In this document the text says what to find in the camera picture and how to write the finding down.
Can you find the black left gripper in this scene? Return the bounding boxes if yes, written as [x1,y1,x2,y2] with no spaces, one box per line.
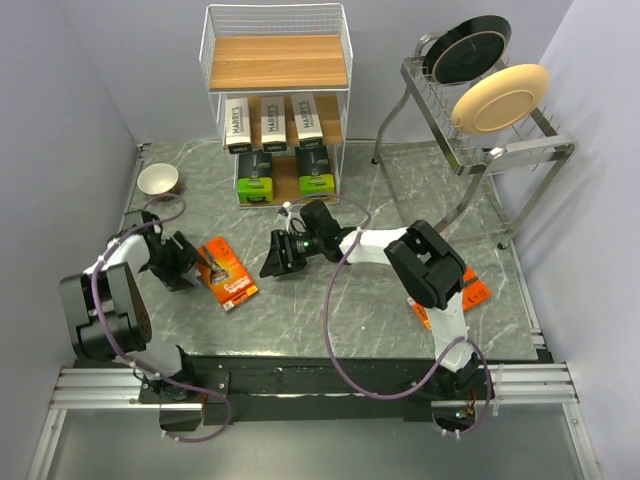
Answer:
[145,231,210,291]

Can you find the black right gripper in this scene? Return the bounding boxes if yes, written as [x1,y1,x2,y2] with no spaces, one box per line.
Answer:
[259,229,324,278]

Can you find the orange gillette pack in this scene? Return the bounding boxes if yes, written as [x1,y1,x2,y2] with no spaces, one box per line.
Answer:
[407,267,491,331]
[196,236,259,312]

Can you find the Gillette Labs razor box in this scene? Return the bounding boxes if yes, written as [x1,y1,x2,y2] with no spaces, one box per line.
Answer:
[295,146,335,195]
[236,150,274,203]

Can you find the white Harry's box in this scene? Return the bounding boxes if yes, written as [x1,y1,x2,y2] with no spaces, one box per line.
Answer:
[225,97,252,154]
[291,92,324,148]
[260,96,287,153]

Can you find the white wire wooden shelf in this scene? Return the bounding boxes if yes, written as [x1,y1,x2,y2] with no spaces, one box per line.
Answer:
[199,3,353,208]

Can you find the metal dish rack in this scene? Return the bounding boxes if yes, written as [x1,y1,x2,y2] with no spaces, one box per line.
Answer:
[372,32,578,250]

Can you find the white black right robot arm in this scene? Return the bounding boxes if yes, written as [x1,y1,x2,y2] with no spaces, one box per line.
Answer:
[259,199,486,400]

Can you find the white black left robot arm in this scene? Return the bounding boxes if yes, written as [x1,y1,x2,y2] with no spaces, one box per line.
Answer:
[59,210,201,402]

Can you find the red floral ceramic bowl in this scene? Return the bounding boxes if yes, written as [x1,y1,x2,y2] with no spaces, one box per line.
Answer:
[136,163,179,196]

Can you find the beige plate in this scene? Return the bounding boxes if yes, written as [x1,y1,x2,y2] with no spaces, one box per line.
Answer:
[451,64,550,135]

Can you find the black plate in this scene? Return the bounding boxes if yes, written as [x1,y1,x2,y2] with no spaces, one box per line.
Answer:
[422,15,512,85]

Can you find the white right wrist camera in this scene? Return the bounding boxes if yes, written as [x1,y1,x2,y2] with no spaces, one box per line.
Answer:
[278,201,298,233]

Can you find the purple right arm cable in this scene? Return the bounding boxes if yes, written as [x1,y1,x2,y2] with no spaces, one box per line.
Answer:
[287,192,494,439]

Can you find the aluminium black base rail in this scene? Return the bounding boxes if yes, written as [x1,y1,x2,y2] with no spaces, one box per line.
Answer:
[27,356,602,479]

